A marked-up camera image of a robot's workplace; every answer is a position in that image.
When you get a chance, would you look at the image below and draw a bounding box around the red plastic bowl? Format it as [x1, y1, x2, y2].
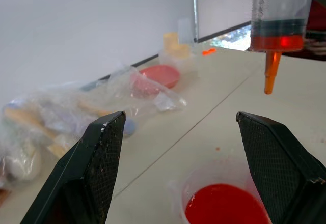
[139, 64, 181, 89]

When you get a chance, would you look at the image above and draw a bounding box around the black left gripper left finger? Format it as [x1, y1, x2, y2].
[20, 110, 127, 224]

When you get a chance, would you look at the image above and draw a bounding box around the clear plastic bag with utensils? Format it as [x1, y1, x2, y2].
[0, 65, 188, 188]

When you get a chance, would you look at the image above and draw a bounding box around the yellow plastic cup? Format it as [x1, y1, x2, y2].
[163, 32, 179, 53]
[172, 43, 191, 59]

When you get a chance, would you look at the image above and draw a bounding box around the clear plastic container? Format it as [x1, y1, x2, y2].
[158, 48, 198, 74]

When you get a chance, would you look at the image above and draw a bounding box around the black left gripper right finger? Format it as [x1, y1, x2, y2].
[235, 111, 326, 224]

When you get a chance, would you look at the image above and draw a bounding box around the large clear plastic syringe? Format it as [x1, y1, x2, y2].
[246, 0, 315, 95]

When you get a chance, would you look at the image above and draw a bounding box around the clear cup with red liquid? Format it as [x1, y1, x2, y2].
[167, 157, 272, 224]

